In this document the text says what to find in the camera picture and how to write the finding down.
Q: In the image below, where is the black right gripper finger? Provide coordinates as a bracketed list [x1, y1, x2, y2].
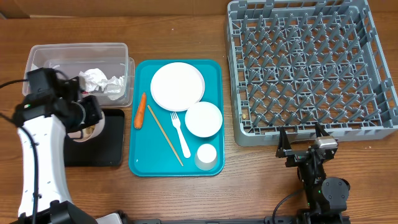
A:
[315, 123, 329, 138]
[277, 127, 292, 151]

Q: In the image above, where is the white napkin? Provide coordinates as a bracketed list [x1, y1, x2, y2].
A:
[79, 68, 108, 93]
[104, 76, 125, 100]

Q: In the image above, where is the bowl with rice and nuts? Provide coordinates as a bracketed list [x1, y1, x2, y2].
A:
[67, 112, 105, 142]

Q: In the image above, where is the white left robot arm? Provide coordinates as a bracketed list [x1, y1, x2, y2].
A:
[12, 68, 103, 223]

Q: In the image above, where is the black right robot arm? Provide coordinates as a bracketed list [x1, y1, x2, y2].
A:
[271, 123, 350, 224]

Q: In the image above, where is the grey dishwasher rack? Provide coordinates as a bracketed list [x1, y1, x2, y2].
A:
[226, 0, 397, 146]

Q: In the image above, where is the clear plastic bin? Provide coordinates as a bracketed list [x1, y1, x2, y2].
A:
[25, 43, 135, 107]

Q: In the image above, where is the frosted white cup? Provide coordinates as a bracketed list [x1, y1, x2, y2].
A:
[195, 144, 218, 170]

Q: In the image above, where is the black tray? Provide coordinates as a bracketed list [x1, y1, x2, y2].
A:
[64, 109, 125, 167]

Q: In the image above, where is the white empty bowl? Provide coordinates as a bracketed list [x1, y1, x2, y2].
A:
[185, 101, 223, 138]

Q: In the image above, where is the orange carrot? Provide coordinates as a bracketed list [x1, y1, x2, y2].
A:
[134, 92, 147, 129]

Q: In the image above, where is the white plastic fork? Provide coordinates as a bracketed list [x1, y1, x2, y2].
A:
[170, 112, 191, 159]

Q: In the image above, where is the wooden chopstick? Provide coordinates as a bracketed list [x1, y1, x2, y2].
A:
[147, 105, 183, 167]

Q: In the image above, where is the large white plate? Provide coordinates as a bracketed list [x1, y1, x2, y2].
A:
[150, 62, 205, 112]

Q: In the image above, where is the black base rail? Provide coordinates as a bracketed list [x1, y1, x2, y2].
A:
[121, 216, 315, 224]

